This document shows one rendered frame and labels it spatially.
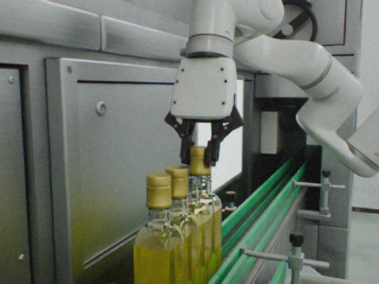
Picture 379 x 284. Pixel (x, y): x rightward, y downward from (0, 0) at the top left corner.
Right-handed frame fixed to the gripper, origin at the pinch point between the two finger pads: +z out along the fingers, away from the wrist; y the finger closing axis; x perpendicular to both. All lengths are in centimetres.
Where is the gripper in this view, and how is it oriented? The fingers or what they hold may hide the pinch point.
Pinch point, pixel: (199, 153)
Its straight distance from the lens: 65.3
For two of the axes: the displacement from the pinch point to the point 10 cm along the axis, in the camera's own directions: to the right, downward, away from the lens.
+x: 3.9, 1.3, 9.1
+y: 9.2, 0.5, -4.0
